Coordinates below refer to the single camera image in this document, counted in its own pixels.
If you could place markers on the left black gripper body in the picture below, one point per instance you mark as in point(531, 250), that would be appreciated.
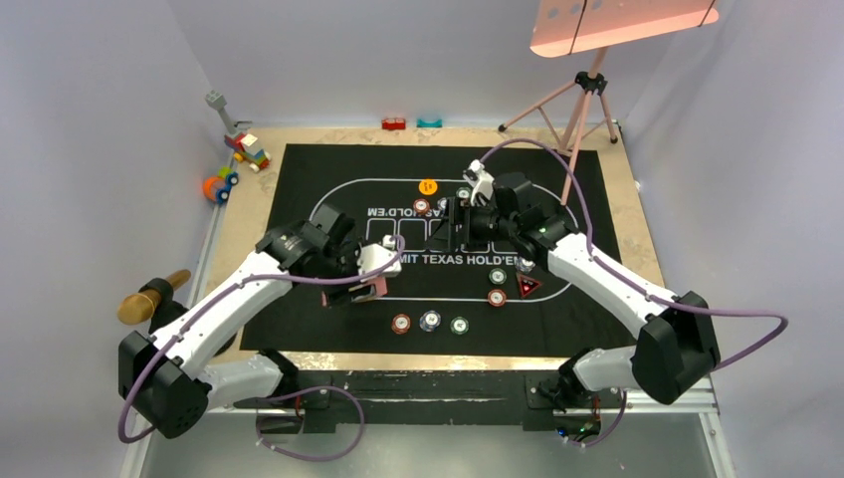
point(341, 261)

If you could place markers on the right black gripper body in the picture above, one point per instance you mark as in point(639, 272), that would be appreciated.
point(482, 223)

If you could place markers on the red poker chip top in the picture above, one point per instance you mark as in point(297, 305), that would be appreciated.
point(421, 206)

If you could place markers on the orange round button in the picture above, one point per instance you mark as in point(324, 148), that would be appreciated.
point(428, 187)

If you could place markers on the red triangular button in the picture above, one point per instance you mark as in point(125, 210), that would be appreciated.
point(527, 285)

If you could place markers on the red poker chip stack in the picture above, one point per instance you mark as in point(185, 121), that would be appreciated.
point(401, 324)

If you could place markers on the green poker chip stack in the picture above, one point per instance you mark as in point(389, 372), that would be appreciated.
point(459, 326)

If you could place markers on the blue poker chip stack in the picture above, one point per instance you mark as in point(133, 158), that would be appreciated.
point(430, 321)

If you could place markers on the pink playing card box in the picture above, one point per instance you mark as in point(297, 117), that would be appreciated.
point(341, 295)

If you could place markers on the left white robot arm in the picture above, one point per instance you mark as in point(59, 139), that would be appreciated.
point(167, 376)

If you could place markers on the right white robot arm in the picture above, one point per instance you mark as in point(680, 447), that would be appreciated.
point(675, 341)

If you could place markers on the black poker table mat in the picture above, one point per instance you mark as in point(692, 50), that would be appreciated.
point(376, 185)

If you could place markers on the teal small block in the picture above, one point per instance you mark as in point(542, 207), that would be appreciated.
point(429, 122)

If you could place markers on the red small block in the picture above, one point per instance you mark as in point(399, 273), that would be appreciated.
point(394, 123)

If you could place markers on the colourful toy block train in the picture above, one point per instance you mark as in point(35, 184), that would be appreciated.
point(248, 149)

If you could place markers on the gold microphone on stand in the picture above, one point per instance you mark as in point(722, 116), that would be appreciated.
point(153, 303)

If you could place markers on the pink music stand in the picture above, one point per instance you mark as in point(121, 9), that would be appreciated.
point(565, 28)

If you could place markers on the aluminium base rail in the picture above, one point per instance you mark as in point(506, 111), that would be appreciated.
point(468, 423)

